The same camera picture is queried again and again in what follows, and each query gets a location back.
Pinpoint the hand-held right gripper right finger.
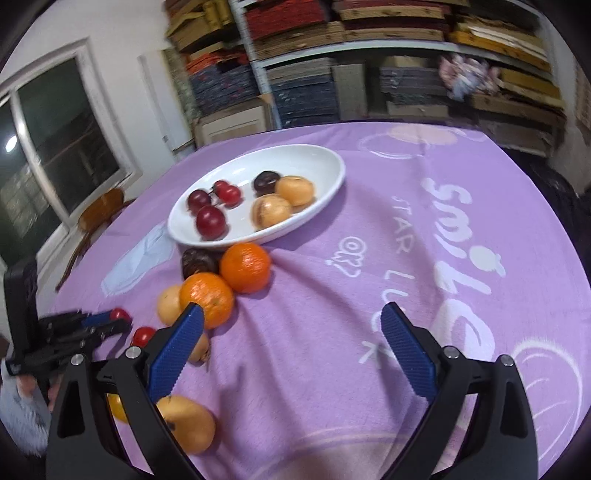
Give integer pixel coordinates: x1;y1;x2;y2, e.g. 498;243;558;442
379;302;541;480

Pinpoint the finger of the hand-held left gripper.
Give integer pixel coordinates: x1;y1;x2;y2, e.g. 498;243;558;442
76;310;114;326
81;319;133;344

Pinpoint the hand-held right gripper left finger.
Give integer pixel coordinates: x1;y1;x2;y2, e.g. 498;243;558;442
44;302;206;480

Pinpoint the small tan round fruit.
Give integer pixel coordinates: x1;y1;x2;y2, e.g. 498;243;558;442
187;332;212;365

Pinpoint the pale yellow round fruit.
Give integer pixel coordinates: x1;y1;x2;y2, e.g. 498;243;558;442
157;285;185;326

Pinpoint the orange mandarin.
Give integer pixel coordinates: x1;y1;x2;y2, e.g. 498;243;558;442
179;272;235;329
219;242;272;295

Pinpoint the yellow pear-shaped fruit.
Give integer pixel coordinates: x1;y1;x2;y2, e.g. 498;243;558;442
154;395;217;455

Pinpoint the yellow orange tomato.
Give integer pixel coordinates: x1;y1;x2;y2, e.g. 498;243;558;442
107;392;130;424

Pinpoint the dark brown water chestnut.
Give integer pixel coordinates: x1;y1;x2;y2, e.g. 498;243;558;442
181;248;222;280
253;171;282;195

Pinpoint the dark purple tomato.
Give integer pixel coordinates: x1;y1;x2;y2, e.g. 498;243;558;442
187;188;213;212
196;205;229;241

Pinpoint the yellow purple-striped pepino melon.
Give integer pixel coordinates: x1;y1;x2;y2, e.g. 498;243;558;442
251;194;293;230

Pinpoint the pale orange ribbed tomato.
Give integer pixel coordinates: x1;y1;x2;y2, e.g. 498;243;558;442
276;175;317;207

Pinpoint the white oval plate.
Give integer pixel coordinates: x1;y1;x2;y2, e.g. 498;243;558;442
166;144;347;246

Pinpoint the person's left forearm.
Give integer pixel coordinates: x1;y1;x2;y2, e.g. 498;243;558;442
0;378;51;455

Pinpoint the person's left hand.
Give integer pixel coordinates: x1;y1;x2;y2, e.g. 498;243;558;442
14;375;63;411

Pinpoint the purple printed tablecloth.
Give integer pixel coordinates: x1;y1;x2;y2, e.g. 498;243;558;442
48;121;591;480

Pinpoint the brown wooden chair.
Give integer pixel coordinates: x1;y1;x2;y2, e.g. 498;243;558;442
55;187;137;291

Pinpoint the white framed window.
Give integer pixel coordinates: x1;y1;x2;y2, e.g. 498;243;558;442
0;39;148;259

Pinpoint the white leaning board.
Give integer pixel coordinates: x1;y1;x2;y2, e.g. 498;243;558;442
137;48;195;153

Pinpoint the black bag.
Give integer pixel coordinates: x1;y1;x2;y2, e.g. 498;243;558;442
503;148;591;217

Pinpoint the framed wooden panel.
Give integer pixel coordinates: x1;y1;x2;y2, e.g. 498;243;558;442
191;95;273;148

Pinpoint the green mottled board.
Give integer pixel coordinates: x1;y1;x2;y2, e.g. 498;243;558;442
161;46;195;121

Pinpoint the tall stack of patterned boxes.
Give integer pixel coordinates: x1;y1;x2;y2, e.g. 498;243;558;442
164;0;259;116

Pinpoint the shelf load of flat boxes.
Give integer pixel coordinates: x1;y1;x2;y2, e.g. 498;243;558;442
240;0;568;153

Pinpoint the pink plastic bag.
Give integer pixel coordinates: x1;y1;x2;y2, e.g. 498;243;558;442
438;53;502;97

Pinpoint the metal shelving unit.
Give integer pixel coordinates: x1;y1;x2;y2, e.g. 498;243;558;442
228;0;568;158

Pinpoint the brick patterned sheet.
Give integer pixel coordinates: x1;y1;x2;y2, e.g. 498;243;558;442
573;60;591;130

